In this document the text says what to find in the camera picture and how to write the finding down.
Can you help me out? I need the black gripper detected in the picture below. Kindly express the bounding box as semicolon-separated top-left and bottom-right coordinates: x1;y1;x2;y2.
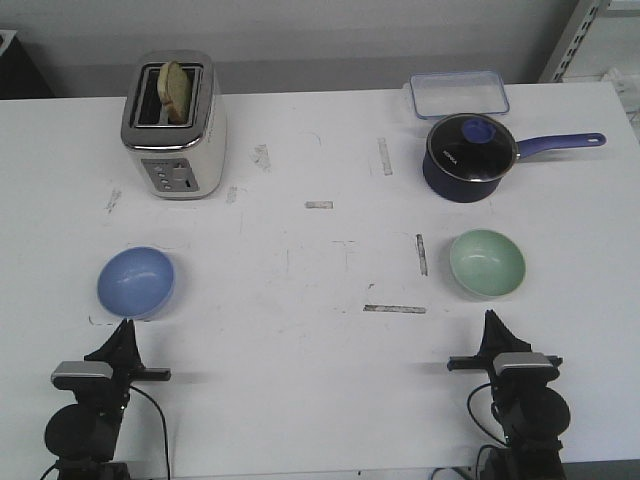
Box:
84;319;171;400
447;309;562;385

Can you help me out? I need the blue bowl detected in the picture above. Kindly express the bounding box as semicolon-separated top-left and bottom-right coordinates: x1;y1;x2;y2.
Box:
97;247;175;320

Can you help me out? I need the green bowl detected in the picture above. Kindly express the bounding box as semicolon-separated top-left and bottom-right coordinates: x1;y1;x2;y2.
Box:
449;229;526;298

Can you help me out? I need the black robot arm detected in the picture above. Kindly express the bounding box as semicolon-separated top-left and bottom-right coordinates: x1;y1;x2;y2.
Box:
447;310;571;479
44;319;171;479

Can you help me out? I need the glass pot lid blue knob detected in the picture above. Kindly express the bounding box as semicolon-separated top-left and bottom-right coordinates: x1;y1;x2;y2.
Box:
427;113;517;183

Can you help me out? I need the cream two-slot toaster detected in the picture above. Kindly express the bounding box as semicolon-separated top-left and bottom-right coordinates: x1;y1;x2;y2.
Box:
120;50;227;200

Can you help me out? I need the clear plastic food container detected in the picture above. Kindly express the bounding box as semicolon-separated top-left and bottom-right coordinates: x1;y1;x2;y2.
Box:
409;70;510;119

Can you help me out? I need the slice of toast bread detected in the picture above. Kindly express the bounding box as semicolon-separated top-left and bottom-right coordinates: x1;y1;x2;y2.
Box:
156;61;192;124

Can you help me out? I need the grey metal shelf upright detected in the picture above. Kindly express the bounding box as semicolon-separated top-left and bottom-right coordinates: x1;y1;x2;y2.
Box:
538;1;639;83

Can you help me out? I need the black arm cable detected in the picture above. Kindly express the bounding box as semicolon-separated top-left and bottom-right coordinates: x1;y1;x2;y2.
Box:
39;385;169;480
429;383;506;480

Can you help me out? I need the blue saucepan with handle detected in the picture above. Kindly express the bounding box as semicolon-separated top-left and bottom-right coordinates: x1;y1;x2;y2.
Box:
422;133;607;203

